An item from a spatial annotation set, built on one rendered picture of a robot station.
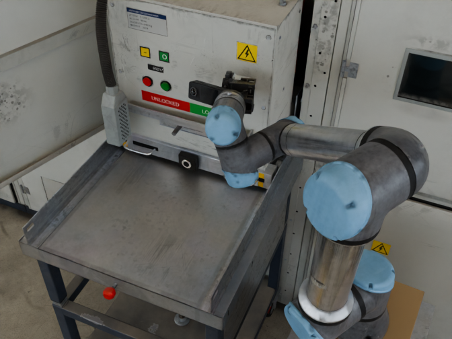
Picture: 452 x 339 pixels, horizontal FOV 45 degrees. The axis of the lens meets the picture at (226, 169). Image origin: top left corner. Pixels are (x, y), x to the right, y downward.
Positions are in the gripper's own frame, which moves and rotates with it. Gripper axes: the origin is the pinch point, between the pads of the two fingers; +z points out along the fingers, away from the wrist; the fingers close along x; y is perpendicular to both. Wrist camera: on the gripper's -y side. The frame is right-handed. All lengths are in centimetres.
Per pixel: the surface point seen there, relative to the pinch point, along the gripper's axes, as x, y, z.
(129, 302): -102, -38, 24
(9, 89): -9, -64, 2
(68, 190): -37, -46, -5
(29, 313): -119, -84, 28
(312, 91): -7.5, 22.7, 19.5
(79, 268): -48, -36, -26
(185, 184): -37.1, -13.3, 6.9
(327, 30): 11.9, 24.6, 13.7
